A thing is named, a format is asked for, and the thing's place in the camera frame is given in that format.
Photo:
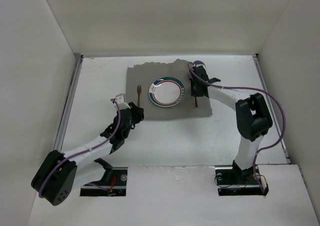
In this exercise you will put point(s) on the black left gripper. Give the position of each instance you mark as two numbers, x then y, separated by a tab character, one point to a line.
136	111

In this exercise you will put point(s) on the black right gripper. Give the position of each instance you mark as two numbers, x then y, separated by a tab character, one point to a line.
197	88

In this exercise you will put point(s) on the lilac plastic cup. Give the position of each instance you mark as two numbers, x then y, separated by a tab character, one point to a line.
200	63

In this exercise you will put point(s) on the brown wooden fork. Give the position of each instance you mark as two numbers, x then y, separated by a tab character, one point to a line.
139	90

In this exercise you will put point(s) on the white plate green red rim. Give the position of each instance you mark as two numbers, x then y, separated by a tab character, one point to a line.
166	92

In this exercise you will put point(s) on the grey cloth napkin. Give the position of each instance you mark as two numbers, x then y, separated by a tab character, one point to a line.
145	74

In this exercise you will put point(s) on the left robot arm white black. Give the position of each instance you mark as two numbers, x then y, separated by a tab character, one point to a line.
59	171

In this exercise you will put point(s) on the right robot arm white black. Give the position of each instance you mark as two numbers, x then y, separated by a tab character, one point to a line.
253	119

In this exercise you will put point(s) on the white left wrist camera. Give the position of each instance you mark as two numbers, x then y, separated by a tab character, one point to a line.
119	102

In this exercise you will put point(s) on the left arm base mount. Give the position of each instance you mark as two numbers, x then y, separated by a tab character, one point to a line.
112	185

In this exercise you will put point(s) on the left aluminium table rail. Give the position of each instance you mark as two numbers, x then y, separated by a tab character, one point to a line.
63	123

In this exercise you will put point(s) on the aluminium table rail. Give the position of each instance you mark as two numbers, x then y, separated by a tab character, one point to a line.
63	123
270	104

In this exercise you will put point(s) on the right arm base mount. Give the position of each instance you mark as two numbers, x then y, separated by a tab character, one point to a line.
230	182

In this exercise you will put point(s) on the right aluminium table rail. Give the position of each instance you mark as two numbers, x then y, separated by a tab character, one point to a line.
270	104

